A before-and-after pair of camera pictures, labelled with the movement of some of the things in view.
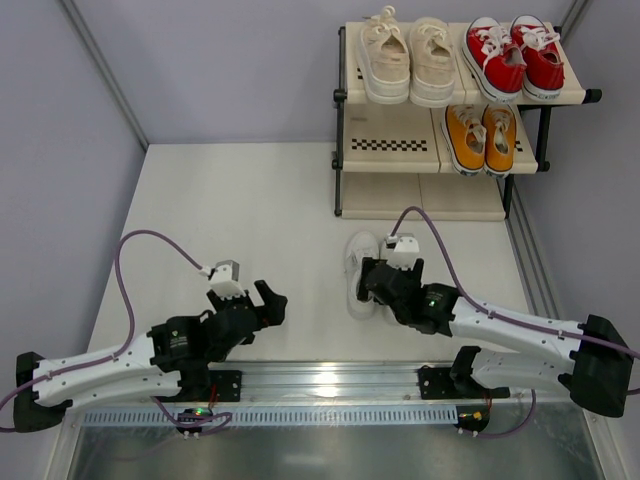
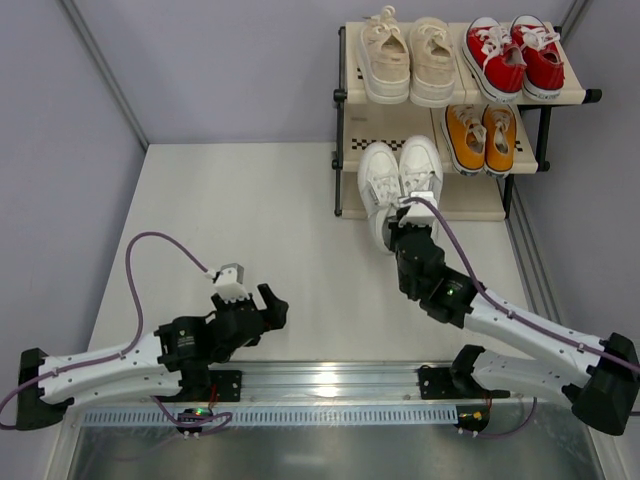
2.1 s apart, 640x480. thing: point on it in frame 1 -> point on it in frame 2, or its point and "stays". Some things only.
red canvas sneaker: (544, 69) stays
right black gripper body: (385, 282) -> (400, 232)
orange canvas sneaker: (465, 138) stays
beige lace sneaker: (385, 59) stays
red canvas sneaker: (492, 60) stays
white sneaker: (360, 245) -> (379, 177)
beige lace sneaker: (432, 62) stays
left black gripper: (255, 310) stays
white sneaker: (384, 252) -> (420, 168)
